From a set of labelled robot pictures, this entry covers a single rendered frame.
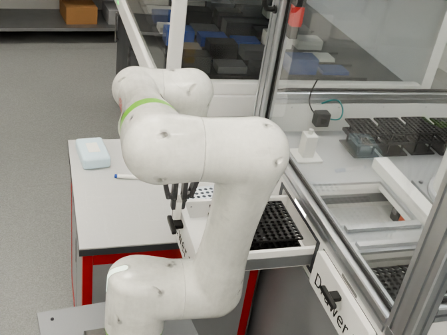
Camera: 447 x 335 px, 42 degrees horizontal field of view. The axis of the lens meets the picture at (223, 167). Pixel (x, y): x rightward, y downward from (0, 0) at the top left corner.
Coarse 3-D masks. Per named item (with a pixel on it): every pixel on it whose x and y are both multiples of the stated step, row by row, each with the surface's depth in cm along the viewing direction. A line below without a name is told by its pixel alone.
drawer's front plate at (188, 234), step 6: (186, 210) 158; (180, 216) 158; (186, 216) 156; (186, 222) 154; (186, 228) 152; (192, 228) 152; (186, 234) 152; (192, 234) 150; (186, 240) 153; (192, 240) 148; (180, 246) 160; (186, 246) 153; (192, 246) 147; (198, 246) 146; (192, 252) 147; (186, 258) 153; (192, 258) 147
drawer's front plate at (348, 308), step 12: (324, 252) 151; (324, 264) 148; (312, 276) 155; (324, 276) 148; (336, 276) 143; (336, 288) 142; (348, 288) 140; (324, 300) 148; (348, 300) 137; (348, 312) 137; (360, 312) 133; (336, 324) 143; (348, 324) 137; (360, 324) 132
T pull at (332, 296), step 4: (320, 288) 142; (324, 288) 141; (324, 292) 140; (328, 292) 140; (332, 292) 140; (336, 292) 141; (328, 296) 139; (332, 296) 139; (336, 296) 139; (340, 296) 140; (328, 300) 139; (332, 300) 138; (336, 300) 139; (340, 300) 140; (332, 304) 137; (336, 304) 137; (332, 308) 137
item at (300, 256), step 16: (192, 208) 169; (208, 208) 171; (288, 208) 177; (192, 224) 168; (304, 224) 166; (304, 240) 167; (256, 256) 153; (272, 256) 154; (288, 256) 156; (304, 256) 157
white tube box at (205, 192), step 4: (200, 188) 192; (204, 188) 193; (208, 188) 193; (212, 188) 193; (196, 192) 190; (200, 192) 190; (204, 192) 190; (208, 192) 191; (212, 192) 192; (196, 196) 188; (200, 196) 188; (204, 196) 189; (208, 196) 190
